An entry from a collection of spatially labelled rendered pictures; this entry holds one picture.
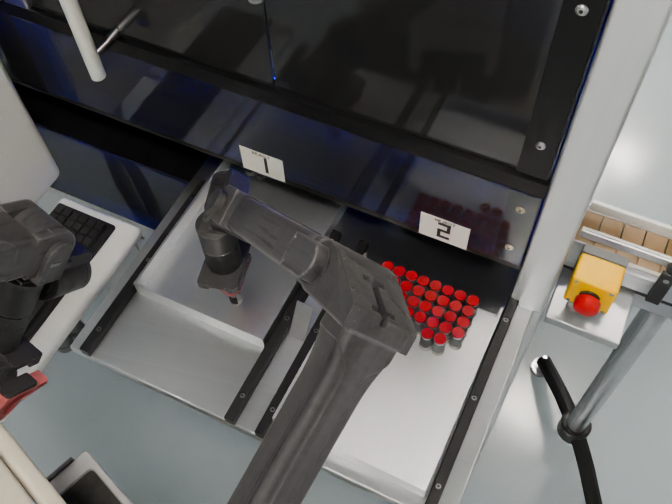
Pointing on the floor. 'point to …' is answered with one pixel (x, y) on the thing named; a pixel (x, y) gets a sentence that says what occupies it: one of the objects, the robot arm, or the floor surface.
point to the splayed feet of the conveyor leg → (541, 367)
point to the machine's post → (586, 153)
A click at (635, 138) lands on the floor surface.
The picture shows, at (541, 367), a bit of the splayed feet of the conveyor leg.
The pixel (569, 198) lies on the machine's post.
